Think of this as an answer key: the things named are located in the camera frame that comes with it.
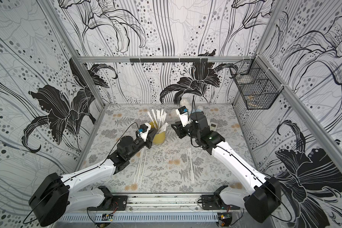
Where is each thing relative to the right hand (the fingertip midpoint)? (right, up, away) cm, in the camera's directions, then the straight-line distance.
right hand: (176, 122), depth 74 cm
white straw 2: (+8, -26, +12) cm, 30 cm away
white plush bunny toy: (+8, +14, +33) cm, 37 cm away
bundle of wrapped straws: (-11, +1, +14) cm, 18 cm away
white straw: (-23, -28, +10) cm, 37 cm away
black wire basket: (+52, +23, +14) cm, 58 cm away
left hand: (-10, -5, +3) cm, 12 cm away
